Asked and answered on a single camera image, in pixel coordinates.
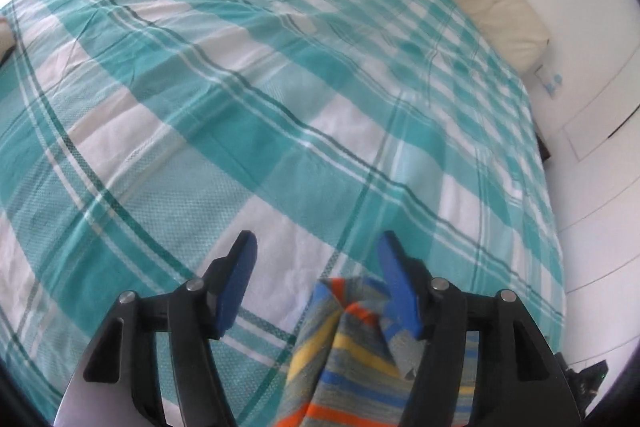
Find wall socket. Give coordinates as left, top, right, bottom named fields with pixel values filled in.
left=534, top=64, right=563, bottom=98

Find striped knit sweater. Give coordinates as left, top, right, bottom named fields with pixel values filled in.
left=273, top=275, right=482, bottom=427

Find teal plaid bed cover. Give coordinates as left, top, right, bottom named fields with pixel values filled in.
left=1, top=0, right=565, bottom=426

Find white wardrobe doors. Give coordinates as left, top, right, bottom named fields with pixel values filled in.
left=547, top=54, right=639, bottom=367

